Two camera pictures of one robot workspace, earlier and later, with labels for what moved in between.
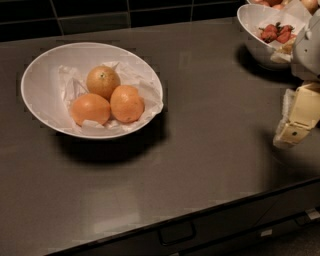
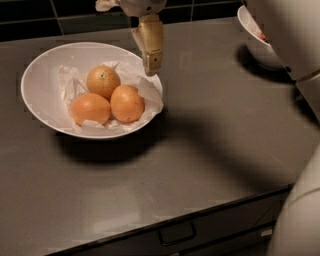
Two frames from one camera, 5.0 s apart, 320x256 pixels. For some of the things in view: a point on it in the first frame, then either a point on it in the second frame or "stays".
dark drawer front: x=283 y=222 stays
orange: x=102 y=80 stays
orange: x=90 y=107 stays
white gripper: x=308 y=53 to x=142 y=6
